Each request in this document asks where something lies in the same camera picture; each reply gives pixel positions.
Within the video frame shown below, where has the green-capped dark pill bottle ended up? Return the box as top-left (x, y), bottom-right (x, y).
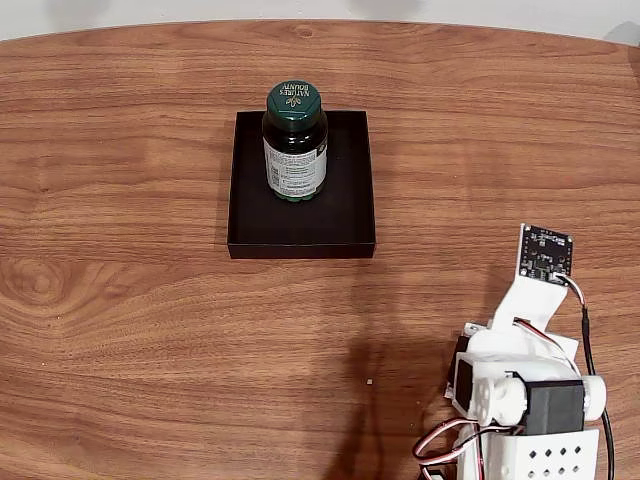
top-left (261, 79), bottom-right (329, 203)

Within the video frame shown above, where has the shallow black box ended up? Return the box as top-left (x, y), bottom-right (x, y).
top-left (227, 110), bottom-right (377, 260)

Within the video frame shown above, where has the camera circuit board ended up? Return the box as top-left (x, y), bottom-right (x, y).
top-left (517, 223), bottom-right (576, 289)

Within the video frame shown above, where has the black camera cable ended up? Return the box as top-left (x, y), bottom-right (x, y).
top-left (554, 272), bottom-right (616, 480)

